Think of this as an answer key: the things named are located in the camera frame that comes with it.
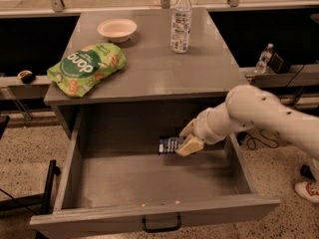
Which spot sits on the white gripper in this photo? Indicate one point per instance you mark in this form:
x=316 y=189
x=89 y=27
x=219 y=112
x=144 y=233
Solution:
x=203 y=127

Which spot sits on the open grey top drawer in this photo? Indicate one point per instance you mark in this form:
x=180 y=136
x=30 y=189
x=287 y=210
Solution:
x=114 y=176

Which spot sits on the black drawer handle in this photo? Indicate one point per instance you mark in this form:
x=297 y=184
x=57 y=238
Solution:
x=161 y=224

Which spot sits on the green dang snack bag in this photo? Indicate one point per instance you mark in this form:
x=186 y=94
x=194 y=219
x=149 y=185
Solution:
x=79 y=72

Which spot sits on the black chair base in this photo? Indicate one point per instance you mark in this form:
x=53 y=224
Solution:
x=37 y=203

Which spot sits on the dark blue rxbar wrapper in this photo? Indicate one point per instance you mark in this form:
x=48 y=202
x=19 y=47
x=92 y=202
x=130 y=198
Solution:
x=169 y=144

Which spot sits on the black yellow tape measure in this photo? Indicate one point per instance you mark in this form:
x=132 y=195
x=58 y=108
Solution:
x=26 y=76

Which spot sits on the white paper bowl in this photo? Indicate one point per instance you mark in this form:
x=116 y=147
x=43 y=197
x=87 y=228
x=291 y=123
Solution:
x=117 y=30

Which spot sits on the grey wooden cabinet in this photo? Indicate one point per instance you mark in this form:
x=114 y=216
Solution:
x=153 y=71

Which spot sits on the white red sneaker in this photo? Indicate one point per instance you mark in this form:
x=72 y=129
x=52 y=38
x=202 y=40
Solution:
x=308 y=190

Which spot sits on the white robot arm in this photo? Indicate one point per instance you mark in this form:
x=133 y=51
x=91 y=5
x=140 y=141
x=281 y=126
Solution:
x=246 y=107

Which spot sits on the clear plastic water bottle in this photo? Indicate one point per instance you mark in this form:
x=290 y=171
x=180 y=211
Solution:
x=180 y=26

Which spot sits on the black box on ledge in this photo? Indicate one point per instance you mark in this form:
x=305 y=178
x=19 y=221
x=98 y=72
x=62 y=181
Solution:
x=278 y=64

